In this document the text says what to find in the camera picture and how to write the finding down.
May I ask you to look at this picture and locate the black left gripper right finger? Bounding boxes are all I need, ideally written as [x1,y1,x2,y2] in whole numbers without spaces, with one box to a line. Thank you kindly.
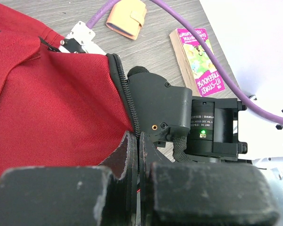
[139,133,280,226]

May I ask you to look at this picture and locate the purple treehouse paperback book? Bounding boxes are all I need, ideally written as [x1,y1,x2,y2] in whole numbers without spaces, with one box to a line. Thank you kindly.
[169,28,225,97]

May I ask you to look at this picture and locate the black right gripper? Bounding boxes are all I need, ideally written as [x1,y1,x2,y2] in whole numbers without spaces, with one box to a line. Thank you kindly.
[127,66,192,147]

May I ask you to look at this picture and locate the red student backpack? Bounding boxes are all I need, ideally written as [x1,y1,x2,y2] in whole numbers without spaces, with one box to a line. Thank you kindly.
[0,4,137,176]

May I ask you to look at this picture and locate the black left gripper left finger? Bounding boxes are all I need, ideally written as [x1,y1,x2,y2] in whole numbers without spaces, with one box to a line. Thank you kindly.
[0,132,137,226]

